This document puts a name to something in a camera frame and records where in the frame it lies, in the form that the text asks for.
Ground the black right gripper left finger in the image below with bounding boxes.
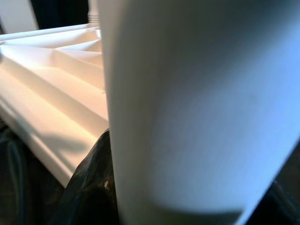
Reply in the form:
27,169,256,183
48,128,123,225

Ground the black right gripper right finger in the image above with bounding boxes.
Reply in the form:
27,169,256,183
243,180,300,225

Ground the white plastic table top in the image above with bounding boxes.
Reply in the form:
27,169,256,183
0,22,111,188

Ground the black plastic table cover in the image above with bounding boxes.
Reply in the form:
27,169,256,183
0,117,300,225

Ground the black door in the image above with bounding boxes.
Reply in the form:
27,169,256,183
29,0,92,30

